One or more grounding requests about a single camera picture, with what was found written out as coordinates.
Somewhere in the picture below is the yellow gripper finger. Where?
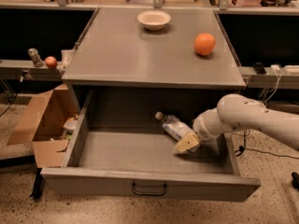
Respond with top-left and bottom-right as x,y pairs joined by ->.
175,133 -> 200,153

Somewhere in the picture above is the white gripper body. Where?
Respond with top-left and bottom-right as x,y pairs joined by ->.
192,108 -> 229,141

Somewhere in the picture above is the blue plastic water bottle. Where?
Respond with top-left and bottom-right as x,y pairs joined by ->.
155,111 -> 195,140

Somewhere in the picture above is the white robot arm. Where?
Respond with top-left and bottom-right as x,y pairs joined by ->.
175,94 -> 299,153

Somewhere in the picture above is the open grey top drawer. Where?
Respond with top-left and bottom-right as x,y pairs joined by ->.
42,89 -> 261,202

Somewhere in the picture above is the grey cabinet counter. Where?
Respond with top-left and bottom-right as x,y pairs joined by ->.
61,7 -> 247,120

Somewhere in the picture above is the black remote on shelf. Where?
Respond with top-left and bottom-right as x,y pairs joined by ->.
252,63 -> 266,75

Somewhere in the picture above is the orange fruit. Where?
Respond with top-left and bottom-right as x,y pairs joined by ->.
193,33 -> 216,56

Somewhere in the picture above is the white power adapter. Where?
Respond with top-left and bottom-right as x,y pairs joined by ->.
270,64 -> 281,74

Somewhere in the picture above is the grey right side shelf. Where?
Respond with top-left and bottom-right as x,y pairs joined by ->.
239,66 -> 299,90

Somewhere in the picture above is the grey shelf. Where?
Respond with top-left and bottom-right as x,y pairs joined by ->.
239,66 -> 299,90
0,49 -> 75,81

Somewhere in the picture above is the white ceramic bowl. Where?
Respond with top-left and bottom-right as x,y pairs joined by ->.
137,10 -> 171,31

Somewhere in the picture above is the brown cardboard box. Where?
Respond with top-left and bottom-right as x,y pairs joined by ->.
7,84 -> 78,168

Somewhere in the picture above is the red apple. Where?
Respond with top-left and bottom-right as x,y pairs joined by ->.
45,56 -> 58,68

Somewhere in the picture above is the small grey figurine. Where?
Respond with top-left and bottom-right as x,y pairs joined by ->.
28,48 -> 44,67

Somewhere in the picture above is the grey left side shelf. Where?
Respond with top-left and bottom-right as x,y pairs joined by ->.
0,49 -> 75,81

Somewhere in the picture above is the black floor cable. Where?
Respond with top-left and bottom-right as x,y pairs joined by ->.
229,129 -> 299,161

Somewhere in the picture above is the black drawer handle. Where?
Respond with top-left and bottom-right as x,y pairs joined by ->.
131,183 -> 167,197

